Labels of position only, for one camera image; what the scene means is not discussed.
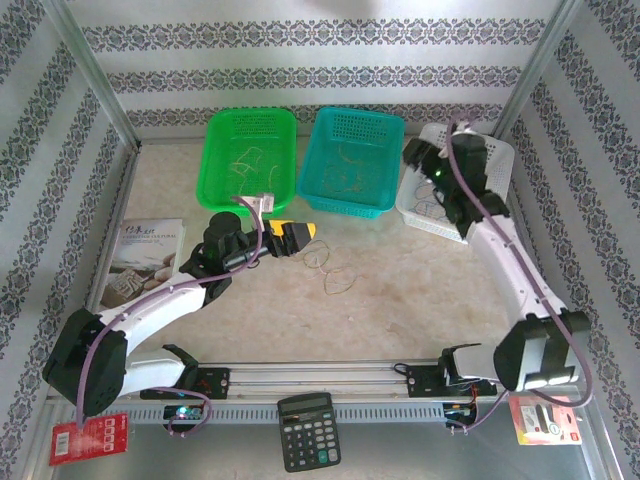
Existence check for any white plastic basket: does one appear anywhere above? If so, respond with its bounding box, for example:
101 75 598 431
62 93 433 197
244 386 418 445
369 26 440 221
394 122 516 245

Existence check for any book with pale cover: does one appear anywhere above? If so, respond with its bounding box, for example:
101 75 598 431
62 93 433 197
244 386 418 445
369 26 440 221
97 218 186 314

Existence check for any teal plastic basket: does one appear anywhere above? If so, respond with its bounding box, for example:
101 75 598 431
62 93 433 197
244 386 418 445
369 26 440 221
295 105 407 222

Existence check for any green plastic basket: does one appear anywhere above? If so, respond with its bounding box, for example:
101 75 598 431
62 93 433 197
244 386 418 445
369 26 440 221
194 108 299 212

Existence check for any left control circuit board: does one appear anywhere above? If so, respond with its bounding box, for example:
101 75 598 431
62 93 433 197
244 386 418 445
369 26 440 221
163 403 207 425

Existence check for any control circuit board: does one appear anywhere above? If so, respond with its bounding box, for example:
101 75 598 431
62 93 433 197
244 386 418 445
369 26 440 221
163 403 207 425
443 401 479 426

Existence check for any black desk calculator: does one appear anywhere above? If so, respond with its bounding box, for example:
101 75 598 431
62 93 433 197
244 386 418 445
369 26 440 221
276 392 343 474

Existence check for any red card package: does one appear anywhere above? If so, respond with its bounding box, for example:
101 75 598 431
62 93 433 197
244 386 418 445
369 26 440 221
48 412 130 468

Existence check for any right control circuit board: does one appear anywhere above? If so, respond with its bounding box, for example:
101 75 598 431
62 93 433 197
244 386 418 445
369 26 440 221
443 401 479 426

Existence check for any red package with usb stick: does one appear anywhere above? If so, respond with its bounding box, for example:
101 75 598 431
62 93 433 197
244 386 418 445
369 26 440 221
508 395 584 447

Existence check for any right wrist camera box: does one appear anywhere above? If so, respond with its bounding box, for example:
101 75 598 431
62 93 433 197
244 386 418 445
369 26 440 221
449 113 482 136

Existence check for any aluminium right frame post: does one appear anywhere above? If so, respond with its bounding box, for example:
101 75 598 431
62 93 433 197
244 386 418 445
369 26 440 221
499 0 586 136

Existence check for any aluminium frame post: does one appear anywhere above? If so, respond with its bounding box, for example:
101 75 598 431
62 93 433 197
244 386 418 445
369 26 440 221
499 0 586 136
47 0 144 151

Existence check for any aluminium mounting rail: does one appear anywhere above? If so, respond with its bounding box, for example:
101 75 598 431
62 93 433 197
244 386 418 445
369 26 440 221
49 359 596 401

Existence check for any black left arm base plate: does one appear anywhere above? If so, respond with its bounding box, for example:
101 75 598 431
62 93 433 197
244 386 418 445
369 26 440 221
139 367 231 401

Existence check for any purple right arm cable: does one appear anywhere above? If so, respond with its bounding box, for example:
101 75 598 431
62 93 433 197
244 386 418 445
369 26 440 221
446 113 596 435

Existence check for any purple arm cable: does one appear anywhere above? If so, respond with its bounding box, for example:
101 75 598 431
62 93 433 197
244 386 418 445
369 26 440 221
446 113 596 435
74 194 266 439

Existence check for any grey slotted cable duct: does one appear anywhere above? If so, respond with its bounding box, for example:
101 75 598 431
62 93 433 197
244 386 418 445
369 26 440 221
64 402 451 426

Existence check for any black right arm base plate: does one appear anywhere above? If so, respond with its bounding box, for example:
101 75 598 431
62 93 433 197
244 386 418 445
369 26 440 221
405 364 499 399

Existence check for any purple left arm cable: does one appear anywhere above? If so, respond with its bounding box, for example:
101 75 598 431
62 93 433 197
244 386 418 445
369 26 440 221
74 194 266 439

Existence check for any aluminium left frame post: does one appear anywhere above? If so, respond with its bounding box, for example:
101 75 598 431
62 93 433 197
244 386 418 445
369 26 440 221
47 0 144 151

